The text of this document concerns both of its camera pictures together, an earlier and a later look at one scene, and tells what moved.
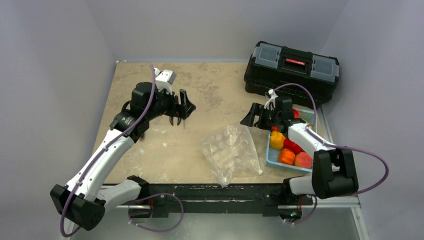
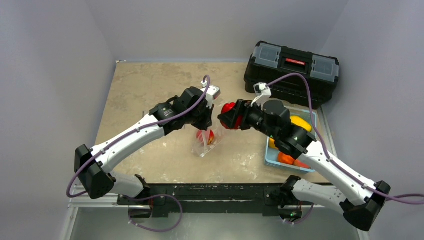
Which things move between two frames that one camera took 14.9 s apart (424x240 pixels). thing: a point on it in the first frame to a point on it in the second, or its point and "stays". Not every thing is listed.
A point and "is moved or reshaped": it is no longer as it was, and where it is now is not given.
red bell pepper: x=290 y=144 is moved or reshaped
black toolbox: x=271 y=66 stays
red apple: x=297 y=114 to x=207 y=137
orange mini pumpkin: x=286 y=156 stays
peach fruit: x=303 y=159 stays
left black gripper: x=183 y=110 to x=207 y=121
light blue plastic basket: x=272 y=156 stays
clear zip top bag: x=231 y=153 to x=208 y=138
